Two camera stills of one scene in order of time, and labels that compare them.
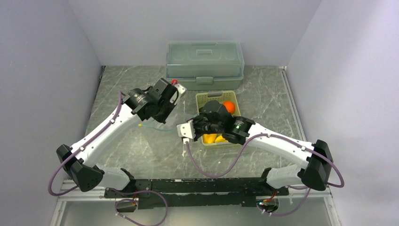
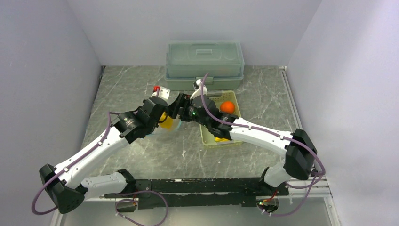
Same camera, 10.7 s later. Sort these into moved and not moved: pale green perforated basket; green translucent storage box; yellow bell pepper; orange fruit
Moved: yellow bell pepper
Not moved: green translucent storage box; pale green perforated basket; orange fruit
